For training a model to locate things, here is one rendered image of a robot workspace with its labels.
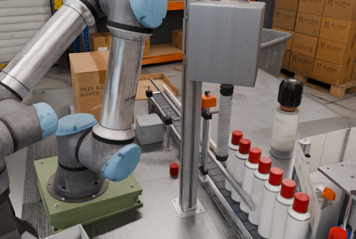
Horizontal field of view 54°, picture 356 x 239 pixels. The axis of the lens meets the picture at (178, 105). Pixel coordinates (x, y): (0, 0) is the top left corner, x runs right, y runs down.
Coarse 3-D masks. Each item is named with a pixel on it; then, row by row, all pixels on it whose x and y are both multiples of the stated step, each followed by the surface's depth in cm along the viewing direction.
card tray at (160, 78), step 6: (144, 78) 220; (156, 78) 222; (162, 78) 223; (168, 78) 212; (138, 84) 212; (144, 84) 213; (150, 84) 213; (162, 84) 213; (168, 84) 212; (138, 90) 204; (144, 90) 204; (156, 90) 204; (162, 90) 204; (174, 90) 203; (138, 96) 195; (144, 96) 195
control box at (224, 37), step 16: (208, 0) 86; (224, 0) 87; (192, 16) 82; (208, 16) 81; (224, 16) 80; (240, 16) 79; (256, 16) 78; (192, 32) 84; (208, 32) 82; (224, 32) 81; (240, 32) 80; (256, 32) 79; (192, 48) 85; (208, 48) 84; (224, 48) 83; (240, 48) 82; (256, 48) 81; (192, 64) 87; (208, 64) 86; (224, 64) 84; (240, 64) 83; (256, 64) 82; (192, 80) 88; (208, 80) 87; (224, 80) 86; (240, 80) 85
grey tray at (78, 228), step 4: (80, 224) 98; (68, 228) 97; (72, 228) 97; (76, 228) 98; (80, 228) 98; (60, 232) 96; (64, 232) 96; (68, 232) 97; (72, 232) 98; (76, 232) 98; (80, 232) 99; (84, 232) 96; (52, 236) 94; (56, 236) 95; (60, 236) 96; (64, 236) 97; (68, 236) 97; (72, 236) 98; (76, 236) 99; (80, 236) 100; (84, 236) 96
